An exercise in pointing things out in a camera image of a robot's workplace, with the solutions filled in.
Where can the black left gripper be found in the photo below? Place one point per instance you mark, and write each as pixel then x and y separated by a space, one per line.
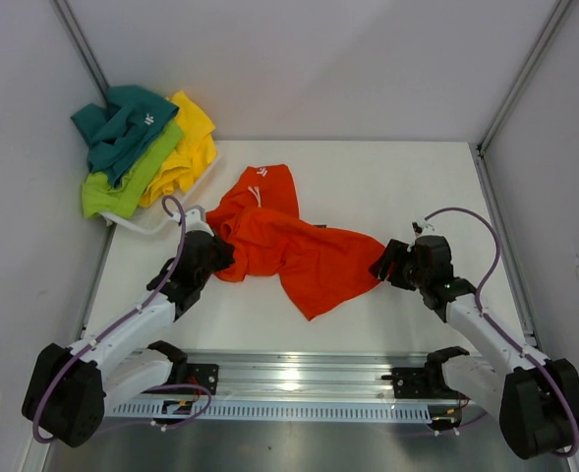
pixel 225 251

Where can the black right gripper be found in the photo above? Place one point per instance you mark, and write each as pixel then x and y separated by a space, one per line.
pixel 397 253

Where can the orange shorts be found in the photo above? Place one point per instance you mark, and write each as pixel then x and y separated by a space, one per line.
pixel 319 268

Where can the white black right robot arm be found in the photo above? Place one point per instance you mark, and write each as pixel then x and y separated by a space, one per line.
pixel 534 399

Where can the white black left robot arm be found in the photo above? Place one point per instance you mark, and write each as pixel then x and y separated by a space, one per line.
pixel 72 388

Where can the yellow shorts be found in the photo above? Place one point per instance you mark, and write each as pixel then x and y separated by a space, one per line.
pixel 190 158

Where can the lime green shorts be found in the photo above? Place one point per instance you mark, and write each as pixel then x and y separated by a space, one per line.
pixel 97 195

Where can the teal shorts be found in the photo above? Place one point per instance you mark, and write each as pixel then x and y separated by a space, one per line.
pixel 120 132

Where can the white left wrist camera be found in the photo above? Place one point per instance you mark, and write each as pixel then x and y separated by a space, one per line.
pixel 194 220

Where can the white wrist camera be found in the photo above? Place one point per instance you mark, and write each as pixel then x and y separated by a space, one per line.
pixel 423 228
pixel 194 220

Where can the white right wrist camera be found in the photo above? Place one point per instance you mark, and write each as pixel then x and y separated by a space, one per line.
pixel 423 228

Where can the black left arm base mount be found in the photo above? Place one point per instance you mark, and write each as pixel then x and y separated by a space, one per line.
pixel 191 373

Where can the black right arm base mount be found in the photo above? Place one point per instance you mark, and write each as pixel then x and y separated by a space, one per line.
pixel 426 382

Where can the white slotted cable duct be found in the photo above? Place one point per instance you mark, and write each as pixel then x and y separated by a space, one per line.
pixel 381 412

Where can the aluminium frame post left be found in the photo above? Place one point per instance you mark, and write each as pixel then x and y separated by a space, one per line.
pixel 79 39

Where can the aluminium frame post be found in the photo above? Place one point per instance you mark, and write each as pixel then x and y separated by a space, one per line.
pixel 79 39
pixel 544 39

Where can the aluminium frame post right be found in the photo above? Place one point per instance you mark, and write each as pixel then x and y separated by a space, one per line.
pixel 544 39

